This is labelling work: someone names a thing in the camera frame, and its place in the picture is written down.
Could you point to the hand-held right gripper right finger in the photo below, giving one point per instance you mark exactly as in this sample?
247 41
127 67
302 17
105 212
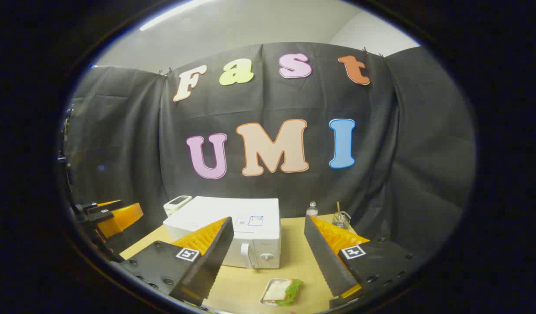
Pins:
322 257

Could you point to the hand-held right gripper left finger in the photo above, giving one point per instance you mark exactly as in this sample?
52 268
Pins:
213 257

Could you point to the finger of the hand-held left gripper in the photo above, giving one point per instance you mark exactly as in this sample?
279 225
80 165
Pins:
121 218
91 206

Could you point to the white microwave oven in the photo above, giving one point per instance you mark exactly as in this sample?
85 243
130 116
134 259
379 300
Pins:
250 244

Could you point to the sandwich with green lettuce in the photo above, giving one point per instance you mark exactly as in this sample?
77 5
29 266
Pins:
277 290

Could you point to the clear glass jar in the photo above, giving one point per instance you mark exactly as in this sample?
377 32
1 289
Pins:
343 221

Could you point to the small clear bottle pink label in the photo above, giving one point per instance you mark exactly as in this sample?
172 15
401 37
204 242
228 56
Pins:
312 211

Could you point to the wooden stick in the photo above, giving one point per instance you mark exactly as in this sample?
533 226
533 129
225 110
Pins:
338 211

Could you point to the white device with dark screen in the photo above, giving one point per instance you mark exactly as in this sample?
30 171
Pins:
177 205

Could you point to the white plastic tray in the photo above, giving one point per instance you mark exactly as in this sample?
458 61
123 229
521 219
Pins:
266 288

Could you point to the dark metal stand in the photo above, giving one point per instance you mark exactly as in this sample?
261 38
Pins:
66 126

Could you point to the black backdrop cloth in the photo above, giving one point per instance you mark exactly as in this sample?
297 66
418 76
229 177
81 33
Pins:
381 152

